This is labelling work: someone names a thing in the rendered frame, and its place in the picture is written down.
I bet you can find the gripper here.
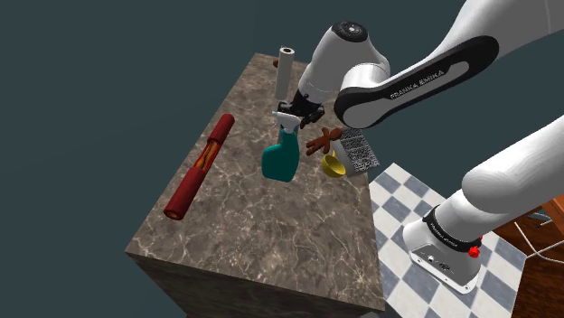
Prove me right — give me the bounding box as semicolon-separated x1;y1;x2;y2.
277;89;326;130

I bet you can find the brown gingerbread man figure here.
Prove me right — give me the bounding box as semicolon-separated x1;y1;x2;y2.
305;126;343;157

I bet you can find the white paper towel roll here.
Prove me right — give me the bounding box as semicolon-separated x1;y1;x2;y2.
274;45;296;102

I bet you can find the teal spray bottle white nozzle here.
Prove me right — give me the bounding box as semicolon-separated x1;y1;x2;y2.
261;110;304;183

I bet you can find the yellow bowl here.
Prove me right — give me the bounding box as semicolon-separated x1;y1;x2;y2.
321;151;347;180

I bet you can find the grey box grater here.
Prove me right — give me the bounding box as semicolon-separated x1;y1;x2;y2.
330;127;381;179

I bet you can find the red rolling pin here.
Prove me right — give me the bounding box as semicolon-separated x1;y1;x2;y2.
163;113;236;221

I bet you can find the checkered robot stand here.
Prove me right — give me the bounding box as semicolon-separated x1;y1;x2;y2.
367;162;528;318

